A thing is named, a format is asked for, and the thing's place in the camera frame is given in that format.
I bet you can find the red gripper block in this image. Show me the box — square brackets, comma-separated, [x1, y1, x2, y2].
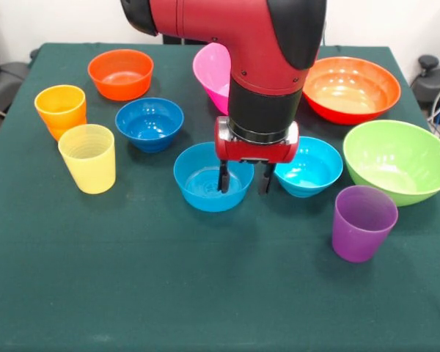
[214, 116, 301, 194]

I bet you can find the medium blue bowl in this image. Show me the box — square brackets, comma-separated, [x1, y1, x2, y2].
[173, 142, 255, 213]

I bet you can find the small cyan bowl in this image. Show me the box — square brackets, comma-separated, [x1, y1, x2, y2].
[274, 136, 344, 199]

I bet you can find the small dark blue bowl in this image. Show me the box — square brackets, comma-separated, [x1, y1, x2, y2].
[114, 97, 185, 154]

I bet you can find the large pink bowl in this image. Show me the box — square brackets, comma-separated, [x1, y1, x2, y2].
[192, 42, 232, 117]

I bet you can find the dark green table cloth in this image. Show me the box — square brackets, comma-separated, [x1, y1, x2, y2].
[0, 43, 440, 352]

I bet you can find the purple plastic cup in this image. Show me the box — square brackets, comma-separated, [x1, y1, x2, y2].
[331, 185, 400, 264]

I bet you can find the large red-orange bowl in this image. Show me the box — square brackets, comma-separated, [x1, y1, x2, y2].
[302, 56, 402, 126]

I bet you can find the large lime green bowl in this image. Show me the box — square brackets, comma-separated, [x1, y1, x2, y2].
[342, 120, 440, 208]

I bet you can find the yellow plastic cup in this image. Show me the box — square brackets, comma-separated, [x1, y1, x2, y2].
[57, 123, 117, 195]

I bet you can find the small orange bowl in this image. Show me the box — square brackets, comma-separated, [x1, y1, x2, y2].
[87, 48, 155, 102]

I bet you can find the orange plastic cup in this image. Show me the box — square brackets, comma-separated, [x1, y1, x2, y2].
[34, 84, 88, 142]

